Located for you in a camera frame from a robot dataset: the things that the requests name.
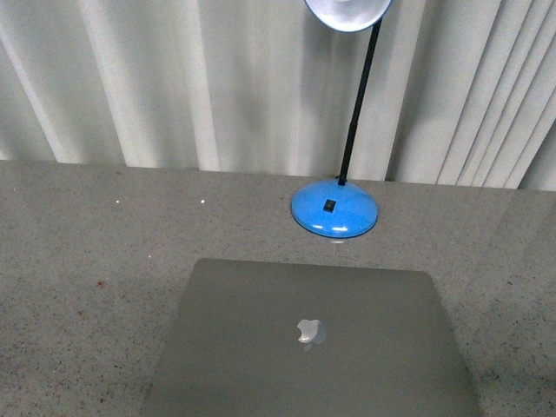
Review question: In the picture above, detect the grey Apple laptop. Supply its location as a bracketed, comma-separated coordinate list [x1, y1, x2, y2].
[141, 259, 481, 416]

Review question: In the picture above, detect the blue desk lamp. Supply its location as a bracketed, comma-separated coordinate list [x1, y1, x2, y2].
[290, 0, 392, 240]

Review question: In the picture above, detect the white pleated curtain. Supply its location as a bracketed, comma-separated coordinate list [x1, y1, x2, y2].
[1, 1, 555, 190]

